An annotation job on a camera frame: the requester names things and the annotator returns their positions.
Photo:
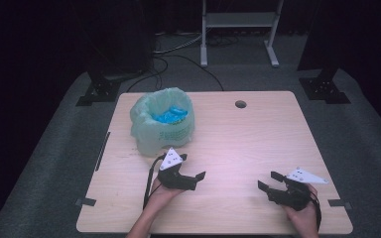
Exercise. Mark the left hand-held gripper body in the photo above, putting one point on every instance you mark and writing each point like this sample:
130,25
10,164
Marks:
175,180

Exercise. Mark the person's left hand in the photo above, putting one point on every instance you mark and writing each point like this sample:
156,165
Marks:
162,198

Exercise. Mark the person's right hand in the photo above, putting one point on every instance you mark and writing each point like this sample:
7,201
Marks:
302,216

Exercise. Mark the blue crumpled plastic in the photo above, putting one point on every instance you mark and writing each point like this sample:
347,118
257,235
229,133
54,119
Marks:
171,115

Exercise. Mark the white metal stand frame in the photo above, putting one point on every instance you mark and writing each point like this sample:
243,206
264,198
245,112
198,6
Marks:
241,20

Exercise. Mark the black stand foot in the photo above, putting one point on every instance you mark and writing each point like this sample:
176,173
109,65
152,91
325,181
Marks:
100,91
324,89

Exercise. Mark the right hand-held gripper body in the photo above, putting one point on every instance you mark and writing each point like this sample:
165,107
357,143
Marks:
292,195

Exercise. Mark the bin with green plastic bag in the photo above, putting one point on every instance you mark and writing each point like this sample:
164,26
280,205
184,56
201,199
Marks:
160,132

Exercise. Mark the black tape piece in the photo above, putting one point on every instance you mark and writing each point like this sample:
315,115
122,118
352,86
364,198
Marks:
86,201
339,203

